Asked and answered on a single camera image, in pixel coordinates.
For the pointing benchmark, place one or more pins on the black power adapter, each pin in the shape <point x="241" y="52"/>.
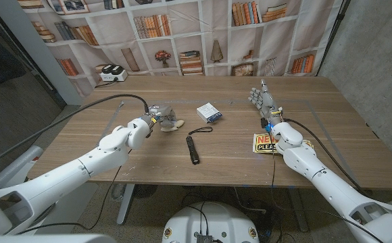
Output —
<point x="107" y="68"/>
<point x="117" y="69"/>

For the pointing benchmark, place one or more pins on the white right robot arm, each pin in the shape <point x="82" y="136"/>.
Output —
<point x="317" y="175"/>

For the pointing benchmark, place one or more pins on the printed bookshelf backdrop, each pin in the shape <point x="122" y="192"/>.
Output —
<point x="216" y="30"/>

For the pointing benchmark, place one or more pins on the beige sponge pad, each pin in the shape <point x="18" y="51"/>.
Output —
<point x="174" y="127"/>

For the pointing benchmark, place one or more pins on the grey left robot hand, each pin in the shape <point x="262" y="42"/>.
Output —
<point x="162" y="114"/>

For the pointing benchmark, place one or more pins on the white and blue package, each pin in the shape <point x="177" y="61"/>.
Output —
<point x="209" y="113"/>

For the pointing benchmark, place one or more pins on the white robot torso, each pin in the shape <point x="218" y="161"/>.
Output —
<point x="213" y="219"/>

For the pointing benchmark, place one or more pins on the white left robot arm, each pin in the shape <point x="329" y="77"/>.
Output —
<point x="64" y="175"/>

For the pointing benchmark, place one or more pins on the white cylinder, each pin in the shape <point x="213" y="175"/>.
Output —
<point x="17" y="162"/>

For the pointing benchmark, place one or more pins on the black backdrop stand pole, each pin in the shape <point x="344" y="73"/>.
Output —
<point x="334" y="33"/>

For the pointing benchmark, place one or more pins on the white table leg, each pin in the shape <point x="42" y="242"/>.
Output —
<point x="299" y="209"/>
<point x="125" y="202"/>

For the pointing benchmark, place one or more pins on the yellow red black sticker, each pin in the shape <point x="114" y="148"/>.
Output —
<point x="260" y="145"/>

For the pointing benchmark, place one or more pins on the white charger with batteries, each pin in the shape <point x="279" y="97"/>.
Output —
<point x="121" y="77"/>

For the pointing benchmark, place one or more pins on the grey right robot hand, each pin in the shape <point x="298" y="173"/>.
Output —
<point x="269" y="104"/>

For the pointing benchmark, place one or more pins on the grey metal post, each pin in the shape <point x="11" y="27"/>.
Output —
<point x="30" y="44"/>

